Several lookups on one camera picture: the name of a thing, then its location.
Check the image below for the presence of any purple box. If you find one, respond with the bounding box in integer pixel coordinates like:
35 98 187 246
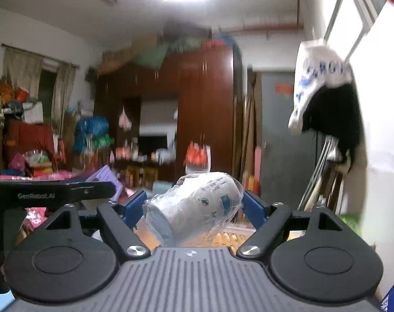
86 165 126 204

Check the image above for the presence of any small hanging plastic bag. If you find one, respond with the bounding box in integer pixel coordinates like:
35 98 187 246
118 107 132 129

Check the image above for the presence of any blue patterned bundle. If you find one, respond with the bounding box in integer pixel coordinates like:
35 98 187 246
74 115 110 153

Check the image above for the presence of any pink floral blanket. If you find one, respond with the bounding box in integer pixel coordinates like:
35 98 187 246
0 172 77 183

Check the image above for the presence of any brown wooden wardrobe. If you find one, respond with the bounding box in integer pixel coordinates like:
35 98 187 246
95 44 243 189

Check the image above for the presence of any orange white plastic bag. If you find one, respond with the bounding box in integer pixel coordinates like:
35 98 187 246
184 141 212 174

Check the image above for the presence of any white printed garment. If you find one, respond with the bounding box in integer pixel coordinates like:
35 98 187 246
288 39 353 134

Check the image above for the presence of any white plastic basket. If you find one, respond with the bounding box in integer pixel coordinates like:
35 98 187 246
132 221 306 249

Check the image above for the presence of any paper cup stack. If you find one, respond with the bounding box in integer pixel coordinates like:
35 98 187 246
142 171 245 247

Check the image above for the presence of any white box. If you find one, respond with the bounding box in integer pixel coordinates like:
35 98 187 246
23 102 43 124

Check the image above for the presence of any window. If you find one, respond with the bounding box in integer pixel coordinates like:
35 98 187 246
324 0 388 59

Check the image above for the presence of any green cloth bundle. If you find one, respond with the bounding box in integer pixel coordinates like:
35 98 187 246
134 37 204 69

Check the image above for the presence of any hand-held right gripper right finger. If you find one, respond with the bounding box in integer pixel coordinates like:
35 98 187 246
238 191 358 258

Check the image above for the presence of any grey door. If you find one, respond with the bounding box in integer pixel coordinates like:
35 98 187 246
260 71 318 209

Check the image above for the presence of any wooden planks bundle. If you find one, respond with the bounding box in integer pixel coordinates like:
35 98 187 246
242 67 259 186

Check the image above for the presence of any black television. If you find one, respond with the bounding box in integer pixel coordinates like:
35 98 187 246
139 135 168 160

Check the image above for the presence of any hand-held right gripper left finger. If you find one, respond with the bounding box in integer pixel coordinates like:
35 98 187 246
31 190 151 260

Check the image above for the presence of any folding metal rack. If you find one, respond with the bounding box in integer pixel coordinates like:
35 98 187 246
298 135 344 212

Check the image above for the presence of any red cloth covered cabinet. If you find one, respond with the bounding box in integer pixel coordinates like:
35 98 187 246
4 117 59 170

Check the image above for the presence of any black hanging garment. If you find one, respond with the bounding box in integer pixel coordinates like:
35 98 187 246
301 83 366 173

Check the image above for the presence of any beige curtain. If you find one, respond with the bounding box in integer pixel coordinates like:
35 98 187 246
2 45 76 134

